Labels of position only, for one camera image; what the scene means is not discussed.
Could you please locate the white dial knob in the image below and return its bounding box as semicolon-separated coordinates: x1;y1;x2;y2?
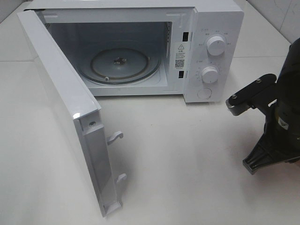
206;34;226;56
202;66;219;84

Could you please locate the white warning label sticker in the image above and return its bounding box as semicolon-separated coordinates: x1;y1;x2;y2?
173;42;188;70

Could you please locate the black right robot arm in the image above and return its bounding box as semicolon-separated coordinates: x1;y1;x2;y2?
226;39;300;174

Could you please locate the white microwave oven body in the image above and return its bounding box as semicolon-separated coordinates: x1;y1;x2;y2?
22;0;244;103

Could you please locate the upper white dial knob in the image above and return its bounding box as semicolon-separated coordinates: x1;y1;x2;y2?
206;34;226;56

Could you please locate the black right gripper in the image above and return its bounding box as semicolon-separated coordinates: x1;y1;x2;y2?
225;74;300;174

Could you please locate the white microwave door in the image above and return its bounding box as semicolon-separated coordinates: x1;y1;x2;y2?
17;10;127;217

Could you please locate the lower white dial knob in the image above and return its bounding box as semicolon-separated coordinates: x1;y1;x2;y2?
202;66;219;84

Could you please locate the glass turntable tray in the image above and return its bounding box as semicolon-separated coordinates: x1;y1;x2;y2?
77;40;161;85

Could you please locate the round white door button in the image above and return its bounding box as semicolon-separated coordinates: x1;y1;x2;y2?
197;88;212;99

